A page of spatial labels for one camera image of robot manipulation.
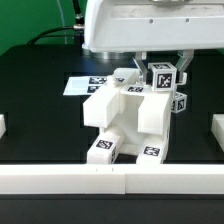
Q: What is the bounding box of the white part at left edge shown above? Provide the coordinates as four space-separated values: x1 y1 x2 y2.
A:
0 114 6 139

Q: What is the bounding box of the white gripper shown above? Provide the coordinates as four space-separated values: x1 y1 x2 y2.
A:
85 0 224 84

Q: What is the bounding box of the white marker base plate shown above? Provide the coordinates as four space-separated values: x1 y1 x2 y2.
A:
63 75 116 96

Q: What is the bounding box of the white part at edge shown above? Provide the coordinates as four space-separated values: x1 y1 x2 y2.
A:
0 114 6 139
211 114 224 152

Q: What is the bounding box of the marker cube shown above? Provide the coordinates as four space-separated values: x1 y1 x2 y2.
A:
171 92 187 113
148 62 177 91

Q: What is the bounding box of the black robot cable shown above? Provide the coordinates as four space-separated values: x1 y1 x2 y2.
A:
26 0 88 46

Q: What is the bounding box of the white part at right edge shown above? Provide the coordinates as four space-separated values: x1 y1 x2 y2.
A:
211 114 224 152

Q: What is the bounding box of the white chair seat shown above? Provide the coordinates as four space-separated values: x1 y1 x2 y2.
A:
111 85 172 155

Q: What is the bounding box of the white chair back frame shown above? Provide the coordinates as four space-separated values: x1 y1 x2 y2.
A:
82 67 188 136

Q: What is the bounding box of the white front fence bar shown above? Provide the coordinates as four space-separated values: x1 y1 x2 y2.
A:
0 164 224 194

